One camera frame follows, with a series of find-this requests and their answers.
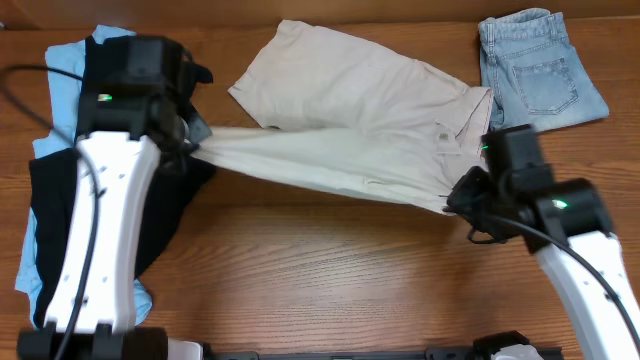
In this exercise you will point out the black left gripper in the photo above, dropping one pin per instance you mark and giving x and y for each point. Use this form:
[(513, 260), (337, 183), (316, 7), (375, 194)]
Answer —
[(187, 138)]

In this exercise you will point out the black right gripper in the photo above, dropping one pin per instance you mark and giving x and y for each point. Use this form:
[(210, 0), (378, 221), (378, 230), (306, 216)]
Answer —
[(462, 202)]

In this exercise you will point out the beige khaki shorts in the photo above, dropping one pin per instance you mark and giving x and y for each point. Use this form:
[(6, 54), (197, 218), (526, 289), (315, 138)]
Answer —
[(340, 114)]

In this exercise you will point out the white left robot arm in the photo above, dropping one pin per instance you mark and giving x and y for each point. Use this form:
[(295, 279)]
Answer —
[(124, 127)]

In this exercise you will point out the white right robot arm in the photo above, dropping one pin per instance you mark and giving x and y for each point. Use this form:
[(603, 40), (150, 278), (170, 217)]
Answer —
[(566, 227)]

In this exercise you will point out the black garment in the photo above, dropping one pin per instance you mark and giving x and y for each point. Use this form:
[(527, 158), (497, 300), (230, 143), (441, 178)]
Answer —
[(53, 184)]

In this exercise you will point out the light blue denim shorts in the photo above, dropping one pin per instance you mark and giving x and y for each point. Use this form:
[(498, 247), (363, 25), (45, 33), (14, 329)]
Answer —
[(535, 73)]

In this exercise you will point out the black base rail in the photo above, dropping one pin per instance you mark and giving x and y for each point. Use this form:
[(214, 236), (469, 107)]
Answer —
[(434, 353)]

